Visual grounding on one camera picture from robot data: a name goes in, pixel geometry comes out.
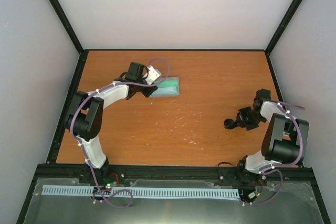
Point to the light blue cleaning cloth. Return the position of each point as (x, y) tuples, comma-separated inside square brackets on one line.
[(172, 91)]

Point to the left black frame post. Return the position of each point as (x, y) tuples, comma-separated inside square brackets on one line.
[(66, 24)]

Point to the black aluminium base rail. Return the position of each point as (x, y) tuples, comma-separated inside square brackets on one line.
[(124, 174)]

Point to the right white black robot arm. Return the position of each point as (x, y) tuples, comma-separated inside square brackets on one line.
[(284, 143)]

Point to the light blue cable duct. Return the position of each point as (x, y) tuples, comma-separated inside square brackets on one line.
[(147, 192)]

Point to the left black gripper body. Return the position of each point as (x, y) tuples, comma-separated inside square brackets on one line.
[(145, 92)]

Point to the black frame post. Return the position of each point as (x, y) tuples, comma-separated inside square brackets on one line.
[(294, 5), (66, 24)]

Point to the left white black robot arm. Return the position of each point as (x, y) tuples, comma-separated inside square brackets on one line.
[(84, 116)]

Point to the black sunglasses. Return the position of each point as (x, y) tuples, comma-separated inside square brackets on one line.
[(231, 124)]

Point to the grey glasses case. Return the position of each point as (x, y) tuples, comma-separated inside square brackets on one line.
[(170, 81)]

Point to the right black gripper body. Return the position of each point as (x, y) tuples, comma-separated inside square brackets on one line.
[(247, 119)]

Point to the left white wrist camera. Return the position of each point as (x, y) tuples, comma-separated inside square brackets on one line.
[(152, 75)]

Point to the right black frame post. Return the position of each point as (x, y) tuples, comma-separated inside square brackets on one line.
[(294, 5)]

